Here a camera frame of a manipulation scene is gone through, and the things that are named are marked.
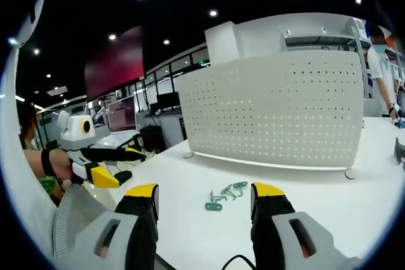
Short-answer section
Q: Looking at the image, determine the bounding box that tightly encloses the person's head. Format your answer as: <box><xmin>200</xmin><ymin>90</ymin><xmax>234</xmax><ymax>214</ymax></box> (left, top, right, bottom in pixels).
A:
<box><xmin>16</xmin><ymin>99</ymin><xmax>38</xmax><ymax>150</ymax></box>

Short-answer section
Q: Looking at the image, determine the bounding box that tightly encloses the white curved chair frame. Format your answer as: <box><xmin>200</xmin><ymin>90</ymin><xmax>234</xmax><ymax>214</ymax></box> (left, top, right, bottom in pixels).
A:
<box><xmin>0</xmin><ymin>0</ymin><xmax>59</xmax><ymax>261</ymax></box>

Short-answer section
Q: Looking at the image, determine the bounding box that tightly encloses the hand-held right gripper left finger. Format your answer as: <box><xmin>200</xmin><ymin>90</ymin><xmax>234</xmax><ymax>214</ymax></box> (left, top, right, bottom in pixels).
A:
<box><xmin>63</xmin><ymin>183</ymin><xmax>160</xmax><ymax>270</ymax></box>

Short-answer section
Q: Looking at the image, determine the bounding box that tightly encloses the white square pillar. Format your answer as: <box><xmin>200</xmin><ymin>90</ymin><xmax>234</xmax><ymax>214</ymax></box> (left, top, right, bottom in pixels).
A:
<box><xmin>204</xmin><ymin>20</ymin><xmax>242</xmax><ymax>66</ymax></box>

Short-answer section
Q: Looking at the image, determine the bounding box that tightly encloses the green wire hook assembly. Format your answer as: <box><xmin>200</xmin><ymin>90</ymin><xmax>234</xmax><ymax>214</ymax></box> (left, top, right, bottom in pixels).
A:
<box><xmin>220</xmin><ymin>181</ymin><xmax>249</xmax><ymax>201</ymax></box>

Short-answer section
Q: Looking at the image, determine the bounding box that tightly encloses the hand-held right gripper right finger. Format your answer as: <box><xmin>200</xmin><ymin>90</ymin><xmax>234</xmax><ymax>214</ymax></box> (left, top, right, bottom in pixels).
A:
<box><xmin>251</xmin><ymin>182</ymin><xmax>362</xmax><ymax>270</ymax></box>

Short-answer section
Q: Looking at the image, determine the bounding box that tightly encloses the black wrist strap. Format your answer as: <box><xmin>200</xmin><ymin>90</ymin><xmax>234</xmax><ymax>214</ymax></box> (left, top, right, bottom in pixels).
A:
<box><xmin>40</xmin><ymin>148</ymin><xmax>52</xmax><ymax>178</ymax></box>

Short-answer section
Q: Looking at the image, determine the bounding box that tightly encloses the computer monitor with silver frame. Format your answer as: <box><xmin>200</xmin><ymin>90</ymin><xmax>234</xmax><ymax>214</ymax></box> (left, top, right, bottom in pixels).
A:
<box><xmin>108</xmin><ymin>95</ymin><xmax>138</xmax><ymax>133</ymax></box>

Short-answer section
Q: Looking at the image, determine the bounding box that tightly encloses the green mounting plate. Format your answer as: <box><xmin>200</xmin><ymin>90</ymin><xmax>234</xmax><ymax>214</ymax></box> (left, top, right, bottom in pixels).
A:
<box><xmin>204</xmin><ymin>189</ymin><xmax>227</xmax><ymax>212</ymax></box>

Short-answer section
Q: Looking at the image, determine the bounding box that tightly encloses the grey tool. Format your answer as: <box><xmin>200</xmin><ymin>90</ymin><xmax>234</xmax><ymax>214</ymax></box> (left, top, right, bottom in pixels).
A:
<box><xmin>393</xmin><ymin>137</ymin><xmax>405</xmax><ymax>166</ymax></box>

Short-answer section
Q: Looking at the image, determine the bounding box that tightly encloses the large dark red screen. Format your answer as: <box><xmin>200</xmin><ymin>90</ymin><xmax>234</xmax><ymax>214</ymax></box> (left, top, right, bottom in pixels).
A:
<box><xmin>84</xmin><ymin>24</ymin><xmax>146</xmax><ymax>102</ymax></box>

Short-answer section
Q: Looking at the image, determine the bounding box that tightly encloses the person's left hand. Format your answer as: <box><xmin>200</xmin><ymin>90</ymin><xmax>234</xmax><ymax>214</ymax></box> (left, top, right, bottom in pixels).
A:
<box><xmin>49</xmin><ymin>149</ymin><xmax>74</xmax><ymax>188</ymax></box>

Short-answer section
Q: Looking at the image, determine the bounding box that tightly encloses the white perforated divider panel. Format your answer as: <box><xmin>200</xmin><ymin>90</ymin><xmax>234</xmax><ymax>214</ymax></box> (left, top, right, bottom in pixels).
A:
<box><xmin>175</xmin><ymin>49</ymin><xmax>365</xmax><ymax>180</ymax></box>

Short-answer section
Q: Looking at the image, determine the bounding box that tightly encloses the grey mesh chair back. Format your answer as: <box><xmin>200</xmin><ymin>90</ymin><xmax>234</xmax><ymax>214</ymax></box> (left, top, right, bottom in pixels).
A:
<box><xmin>52</xmin><ymin>183</ymin><xmax>110</xmax><ymax>259</ymax></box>

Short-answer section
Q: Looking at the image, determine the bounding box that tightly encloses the white metal shelf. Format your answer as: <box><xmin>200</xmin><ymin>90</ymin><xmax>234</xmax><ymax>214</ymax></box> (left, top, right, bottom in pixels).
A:
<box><xmin>280</xmin><ymin>16</ymin><xmax>368</xmax><ymax>53</ymax></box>

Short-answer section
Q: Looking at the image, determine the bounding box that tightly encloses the black computer monitor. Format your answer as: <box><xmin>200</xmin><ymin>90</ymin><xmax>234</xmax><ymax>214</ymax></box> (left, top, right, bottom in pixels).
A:
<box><xmin>156</xmin><ymin>92</ymin><xmax>181</xmax><ymax>113</ymax></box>

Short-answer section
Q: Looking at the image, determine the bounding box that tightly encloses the black cable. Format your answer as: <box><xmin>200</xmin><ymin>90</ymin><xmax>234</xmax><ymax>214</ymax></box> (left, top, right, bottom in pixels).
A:
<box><xmin>221</xmin><ymin>254</ymin><xmax>258</xmax><ymax>270</ymax></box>

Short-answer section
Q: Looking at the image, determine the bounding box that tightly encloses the person's green patterned clothing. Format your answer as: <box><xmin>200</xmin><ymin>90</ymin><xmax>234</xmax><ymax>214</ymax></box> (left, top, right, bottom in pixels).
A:
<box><xmin>21</xmin><ymin>135</ymin><xmax>66</xmax><ymax>197</ymax></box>

